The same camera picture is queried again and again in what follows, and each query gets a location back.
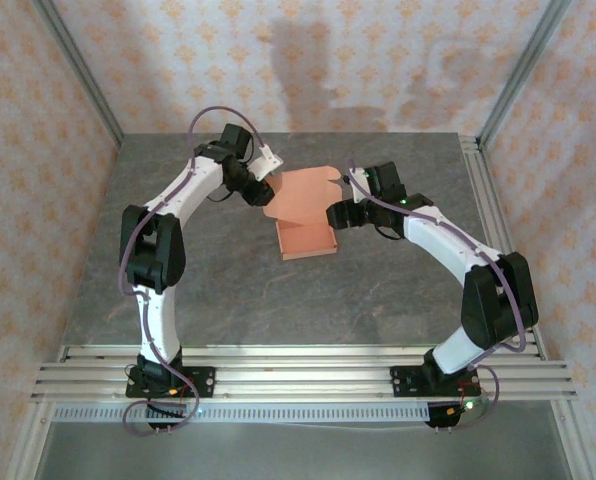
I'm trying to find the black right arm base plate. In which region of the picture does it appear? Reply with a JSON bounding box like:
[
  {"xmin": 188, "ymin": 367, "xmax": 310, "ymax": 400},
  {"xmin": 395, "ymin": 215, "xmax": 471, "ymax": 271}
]
[{"xmin": 389, "ymin": 364, "xmax": 482, "ymax": 400}]

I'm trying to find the aluminium frame rail bed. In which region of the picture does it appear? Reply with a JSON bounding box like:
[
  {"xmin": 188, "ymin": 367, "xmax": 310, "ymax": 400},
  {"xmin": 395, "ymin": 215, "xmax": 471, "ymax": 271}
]
[{"xmin": 30, "ymin": 343, "xmax": 579, "ymax": 402}]

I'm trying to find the black controller module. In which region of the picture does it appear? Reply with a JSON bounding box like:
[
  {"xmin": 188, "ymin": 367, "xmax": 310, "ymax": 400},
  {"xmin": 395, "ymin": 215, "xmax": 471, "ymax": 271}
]
[
  {"xmin": 426, "ymin": 397, "xmax": 490, "ymax": 431},
  {"xmin": 146, "ymin": 402, "xmax": 188, "ymax": 432}
]

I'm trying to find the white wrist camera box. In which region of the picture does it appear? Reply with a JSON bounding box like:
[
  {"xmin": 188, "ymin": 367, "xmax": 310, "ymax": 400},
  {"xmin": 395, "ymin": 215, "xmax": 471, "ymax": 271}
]
[
  {"xmin": 345, "ymin": 167, "xmax": 368, "ymax": 204},
  {"xmin": 250, "ymin": 144, "xmax": 285, "ymax": 182}
]

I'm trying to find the black right controller module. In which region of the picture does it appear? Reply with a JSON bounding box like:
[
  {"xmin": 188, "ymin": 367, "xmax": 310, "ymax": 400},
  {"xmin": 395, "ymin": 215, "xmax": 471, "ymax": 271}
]
[{"xmin": 426, "ymin": 397, "xmax": 490, "ymax": 431}]

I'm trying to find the slotted grey cable duct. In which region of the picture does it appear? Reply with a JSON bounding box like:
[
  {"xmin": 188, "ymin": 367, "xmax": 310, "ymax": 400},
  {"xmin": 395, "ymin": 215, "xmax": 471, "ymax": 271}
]
[{"xmin": 52, "ymin": 402, "xmax": 432, "ymax": 424}]

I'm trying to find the orange paper box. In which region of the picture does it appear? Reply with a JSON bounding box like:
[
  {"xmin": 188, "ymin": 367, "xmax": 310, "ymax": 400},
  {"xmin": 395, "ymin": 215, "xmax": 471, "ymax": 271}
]
[{"xmin": 262, "ymin": 167, "xmax": 345, "ymax": 261}]

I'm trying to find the aluminium left frame post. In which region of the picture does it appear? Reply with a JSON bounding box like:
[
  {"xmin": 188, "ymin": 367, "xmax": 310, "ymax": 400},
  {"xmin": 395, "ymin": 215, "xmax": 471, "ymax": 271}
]
[{"xmin": 32, "ymin": 0, "xmax": 125, "ymax": 147}]

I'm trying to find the aluminium side rail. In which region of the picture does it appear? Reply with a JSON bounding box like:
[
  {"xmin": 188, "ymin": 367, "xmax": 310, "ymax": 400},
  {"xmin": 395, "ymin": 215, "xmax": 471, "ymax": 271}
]
[{"xmin": 459, "ymin": 134, "xmax": 548, "ymax": 359}]

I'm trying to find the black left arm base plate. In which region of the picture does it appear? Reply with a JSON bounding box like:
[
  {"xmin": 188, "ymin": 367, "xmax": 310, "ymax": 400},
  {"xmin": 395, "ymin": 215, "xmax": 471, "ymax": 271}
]
[{"xmin": 126, "ymin": 366, "xmax": 216, "ymax": 400}]

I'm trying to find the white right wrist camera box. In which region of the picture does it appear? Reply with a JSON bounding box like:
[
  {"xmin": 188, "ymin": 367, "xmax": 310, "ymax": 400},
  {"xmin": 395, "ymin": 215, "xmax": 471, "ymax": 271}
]
[{"xmin": 345, "ymin": 167, "xmax": 368, "ymax": 204}]

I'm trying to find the black left controller module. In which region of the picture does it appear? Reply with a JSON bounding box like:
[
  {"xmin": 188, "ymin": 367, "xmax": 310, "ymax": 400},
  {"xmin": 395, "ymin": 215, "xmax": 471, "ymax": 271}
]
[{"xmin": 146, "ymin": 402, "xmax": 188, "ymax": 432}]

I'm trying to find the aluminium right frame post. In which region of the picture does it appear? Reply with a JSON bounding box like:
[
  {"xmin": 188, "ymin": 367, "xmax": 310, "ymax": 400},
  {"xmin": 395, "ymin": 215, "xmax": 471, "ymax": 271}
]
[{"xmin": 477, "ymin": 0, "xmax": 575, "ymax": 150}]

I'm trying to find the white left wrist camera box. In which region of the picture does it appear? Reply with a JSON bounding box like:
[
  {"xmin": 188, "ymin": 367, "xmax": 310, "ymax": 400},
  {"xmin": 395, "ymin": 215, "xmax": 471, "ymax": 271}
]
[{"xmin": 250, "ymin": 144, "xmax": 285, "ymax": 182}]

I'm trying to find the aluminium frame post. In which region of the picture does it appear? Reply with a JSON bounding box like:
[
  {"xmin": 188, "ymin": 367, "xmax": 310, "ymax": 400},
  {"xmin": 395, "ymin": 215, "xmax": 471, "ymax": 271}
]
[
  {"xmin": 477, "ymin": 0, "xmax": 575, "ymax": 150},
  {"xmin": 32, "ymin": 0, "xmax": 125, "ymax": 147}
]

